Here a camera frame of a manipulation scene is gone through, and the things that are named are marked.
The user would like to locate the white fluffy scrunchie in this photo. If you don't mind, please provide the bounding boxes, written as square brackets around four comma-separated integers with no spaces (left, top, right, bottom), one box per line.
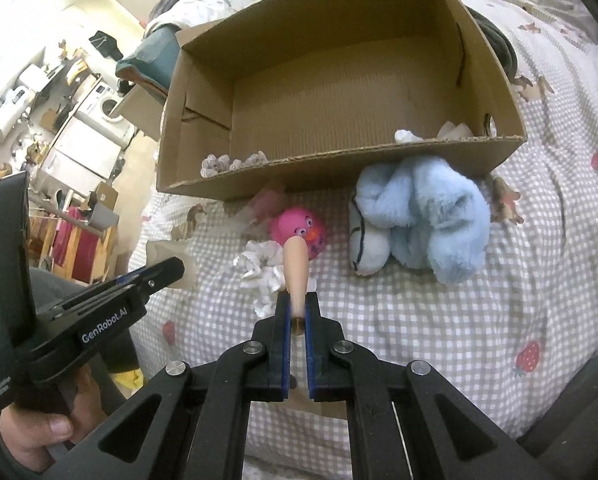
[234,240,315,318]

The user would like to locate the beige tube sock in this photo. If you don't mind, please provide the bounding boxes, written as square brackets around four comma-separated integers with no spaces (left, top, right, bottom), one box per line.
[283,235,309,335]

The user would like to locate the light blue plush toy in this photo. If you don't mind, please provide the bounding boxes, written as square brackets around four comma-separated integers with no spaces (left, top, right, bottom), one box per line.
[349,156,490,285]

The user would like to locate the person's left hand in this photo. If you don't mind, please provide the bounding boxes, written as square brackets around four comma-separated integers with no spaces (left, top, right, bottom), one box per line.
[0,365,107,472]

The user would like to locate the red cloth on rack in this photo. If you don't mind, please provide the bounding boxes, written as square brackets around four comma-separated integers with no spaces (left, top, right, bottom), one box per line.
[50,219,104,284]

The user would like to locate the white cabinet drawers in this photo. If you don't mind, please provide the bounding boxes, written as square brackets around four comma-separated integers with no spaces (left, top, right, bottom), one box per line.
[34,118,121,196]

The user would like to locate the checkered printed bed quilt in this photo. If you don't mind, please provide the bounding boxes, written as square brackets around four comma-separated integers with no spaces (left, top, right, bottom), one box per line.
[128,0,598,480]

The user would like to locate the pink round plush toy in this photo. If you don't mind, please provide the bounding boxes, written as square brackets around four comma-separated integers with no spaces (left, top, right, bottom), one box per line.
[269,207,326,260]

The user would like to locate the white washing machine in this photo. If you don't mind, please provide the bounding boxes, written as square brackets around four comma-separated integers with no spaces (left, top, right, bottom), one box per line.
[75,81,128,140]

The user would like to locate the mauve fluffy scrunchie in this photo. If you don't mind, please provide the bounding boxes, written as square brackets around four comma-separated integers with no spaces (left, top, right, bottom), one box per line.
[200,151,269,179]

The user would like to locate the white sock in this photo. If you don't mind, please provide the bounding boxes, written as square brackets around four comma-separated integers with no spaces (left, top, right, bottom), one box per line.
[393,120,474,144]

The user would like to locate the teal pillow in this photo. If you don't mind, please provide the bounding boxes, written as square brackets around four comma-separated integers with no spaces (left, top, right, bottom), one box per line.
[116,25,180,103]

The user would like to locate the brown cardboard box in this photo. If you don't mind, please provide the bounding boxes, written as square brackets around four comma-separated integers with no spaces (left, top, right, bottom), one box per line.
[157,0,526,200]

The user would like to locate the dark grey garment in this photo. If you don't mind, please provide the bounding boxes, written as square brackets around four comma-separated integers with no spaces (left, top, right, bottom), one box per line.
[468,9,517,81]

